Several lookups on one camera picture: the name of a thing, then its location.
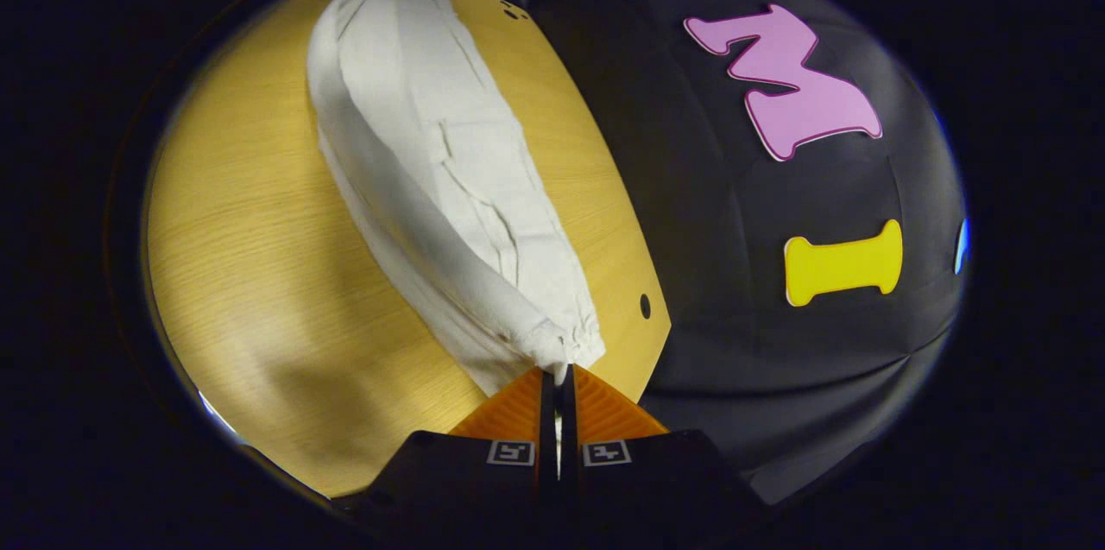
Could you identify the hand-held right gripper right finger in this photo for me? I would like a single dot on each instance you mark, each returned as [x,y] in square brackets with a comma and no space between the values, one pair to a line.
[639,481]

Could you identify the white jeans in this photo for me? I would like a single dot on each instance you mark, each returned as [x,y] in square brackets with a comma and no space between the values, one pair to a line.
[449,187]

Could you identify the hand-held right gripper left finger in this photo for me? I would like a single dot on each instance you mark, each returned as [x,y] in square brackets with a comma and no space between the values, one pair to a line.
[483,481]

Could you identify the black backdrop cloth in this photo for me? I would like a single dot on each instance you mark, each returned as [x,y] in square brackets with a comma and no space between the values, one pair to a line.
[708,256]

